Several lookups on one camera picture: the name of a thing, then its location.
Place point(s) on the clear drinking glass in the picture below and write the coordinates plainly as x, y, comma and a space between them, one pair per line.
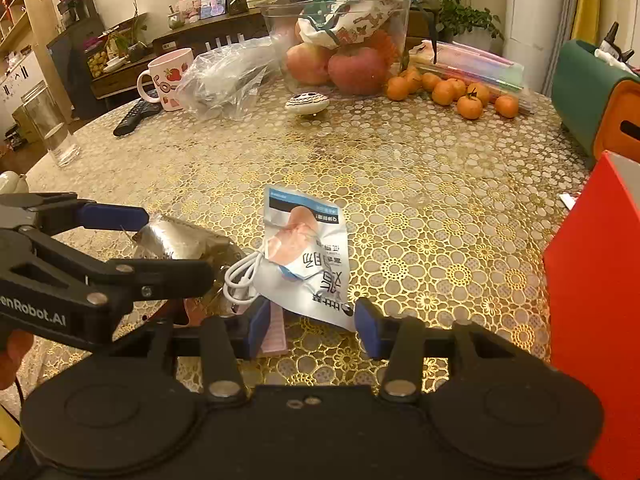
52, 130

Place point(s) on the pink mug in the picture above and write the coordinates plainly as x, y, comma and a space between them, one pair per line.
167, 80

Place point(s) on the red apple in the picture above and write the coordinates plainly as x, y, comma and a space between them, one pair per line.
307, 63
357, 71

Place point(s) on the orange fruit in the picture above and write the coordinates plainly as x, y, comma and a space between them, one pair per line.
386, 44

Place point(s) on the white paper scrap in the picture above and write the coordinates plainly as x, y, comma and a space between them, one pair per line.
567, 201

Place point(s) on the pink sticky notes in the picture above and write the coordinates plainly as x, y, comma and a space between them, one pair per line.
274, 330

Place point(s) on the small picture card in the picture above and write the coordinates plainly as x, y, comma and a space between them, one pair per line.
214, 7

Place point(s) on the glass fruit bowl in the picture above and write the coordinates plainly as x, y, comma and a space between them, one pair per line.
280, 25

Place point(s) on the white router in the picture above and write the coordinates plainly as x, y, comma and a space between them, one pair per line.
225, 42

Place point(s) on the wooden shelf unit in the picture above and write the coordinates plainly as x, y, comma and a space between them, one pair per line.
35, 15

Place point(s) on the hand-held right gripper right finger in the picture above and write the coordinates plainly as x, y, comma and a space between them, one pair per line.
367, 329

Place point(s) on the small potted plant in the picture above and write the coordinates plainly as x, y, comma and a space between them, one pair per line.
127, 40

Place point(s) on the green orange tissue box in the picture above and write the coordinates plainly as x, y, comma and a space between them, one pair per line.
580, 95

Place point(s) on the tall green potted plant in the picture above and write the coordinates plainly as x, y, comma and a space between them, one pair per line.
455, 5

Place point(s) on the black remote control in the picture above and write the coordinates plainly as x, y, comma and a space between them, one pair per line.
135, 117

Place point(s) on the black cabinet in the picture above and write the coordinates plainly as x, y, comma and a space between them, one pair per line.
70, 75

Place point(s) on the person's left hand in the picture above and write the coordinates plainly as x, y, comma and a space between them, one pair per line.
14, 355

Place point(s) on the gold floral desktop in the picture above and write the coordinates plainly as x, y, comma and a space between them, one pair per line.
425, 185

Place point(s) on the clear plastic bag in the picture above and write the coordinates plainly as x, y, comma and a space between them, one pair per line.
225, 85

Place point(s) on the white tower air conditioner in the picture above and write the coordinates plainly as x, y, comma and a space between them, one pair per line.
537, 10

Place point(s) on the red cardboard box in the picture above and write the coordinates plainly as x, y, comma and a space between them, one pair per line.
600, 310

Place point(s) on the silver foil pouch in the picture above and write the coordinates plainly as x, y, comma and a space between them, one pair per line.
180, 240

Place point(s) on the pile of tangerines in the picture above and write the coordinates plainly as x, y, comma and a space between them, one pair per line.
445, 92

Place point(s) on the wooden sideboard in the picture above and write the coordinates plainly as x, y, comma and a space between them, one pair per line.
175, 40

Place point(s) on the white green printed bag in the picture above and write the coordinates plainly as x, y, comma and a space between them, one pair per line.
360, 5

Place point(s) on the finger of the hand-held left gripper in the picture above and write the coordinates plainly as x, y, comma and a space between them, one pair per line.
165, 280
112, 216

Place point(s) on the small round patterned lid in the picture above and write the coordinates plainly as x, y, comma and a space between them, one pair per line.
306, 102

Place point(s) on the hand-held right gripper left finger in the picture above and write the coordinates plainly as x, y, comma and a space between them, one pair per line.
257, 329

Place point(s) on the white blue snack packet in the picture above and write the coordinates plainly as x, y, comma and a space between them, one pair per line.
305, 240

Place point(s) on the pastel plastic pencil case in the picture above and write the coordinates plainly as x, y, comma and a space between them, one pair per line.
475, 62

